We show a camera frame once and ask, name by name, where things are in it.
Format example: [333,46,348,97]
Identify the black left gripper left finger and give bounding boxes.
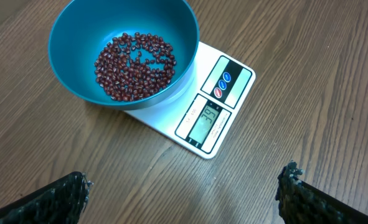
[0,171,93,224]

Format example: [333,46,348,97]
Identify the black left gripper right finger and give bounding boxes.
[275,161,368,224]

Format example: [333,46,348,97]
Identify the white digital kitchen scale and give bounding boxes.
[128,42,256,159]

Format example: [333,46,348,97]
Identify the red beans in bowl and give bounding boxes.
[94,32,177,102]

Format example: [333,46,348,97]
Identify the blue metal bowl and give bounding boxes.
[48,0,200,110]

